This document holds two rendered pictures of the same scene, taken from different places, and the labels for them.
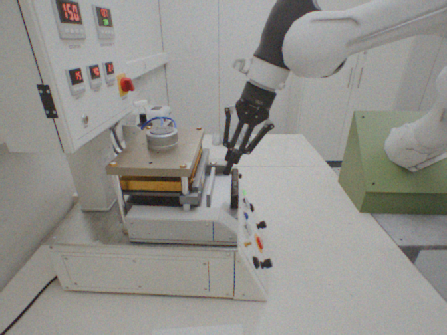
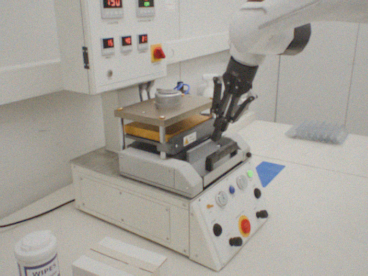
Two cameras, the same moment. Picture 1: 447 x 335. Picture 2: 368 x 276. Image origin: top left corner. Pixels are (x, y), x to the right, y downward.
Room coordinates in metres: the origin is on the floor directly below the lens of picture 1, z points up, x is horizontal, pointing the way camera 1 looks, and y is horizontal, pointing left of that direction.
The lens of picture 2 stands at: (-0.28, -0.47, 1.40)
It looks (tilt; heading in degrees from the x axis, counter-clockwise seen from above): 19 degrees down; 32
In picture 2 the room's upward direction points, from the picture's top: 1 degrees counter-clockwise
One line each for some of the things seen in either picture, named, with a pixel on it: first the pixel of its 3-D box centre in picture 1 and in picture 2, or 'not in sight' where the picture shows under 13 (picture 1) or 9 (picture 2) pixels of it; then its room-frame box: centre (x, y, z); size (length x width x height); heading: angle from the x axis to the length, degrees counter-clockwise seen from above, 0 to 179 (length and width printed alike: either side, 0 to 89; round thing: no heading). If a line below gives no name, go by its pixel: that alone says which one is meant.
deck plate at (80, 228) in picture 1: (158, 203); (161, 159); (0.62, 0.19, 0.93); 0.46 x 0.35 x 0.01; 87
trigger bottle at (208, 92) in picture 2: (143, 123); (210, 98); (1.42, 0.45, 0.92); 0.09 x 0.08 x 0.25; 139
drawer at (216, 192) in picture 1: (185, 191); (182, 151); (0.61, 0.11, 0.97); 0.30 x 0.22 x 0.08; 87
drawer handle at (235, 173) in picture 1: (235, 186); (222, 155); (0.61, -0.03, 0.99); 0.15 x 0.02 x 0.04; 177
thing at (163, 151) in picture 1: (154, 150); (164, 109); (0.64, 0.18, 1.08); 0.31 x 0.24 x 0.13; 177
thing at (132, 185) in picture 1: (165, 158); (170, 117); (0.62, 0.15, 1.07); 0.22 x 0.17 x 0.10; 177
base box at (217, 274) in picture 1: (176, 224); (176, 186); (0.63, 0.15, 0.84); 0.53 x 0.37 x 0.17; 87
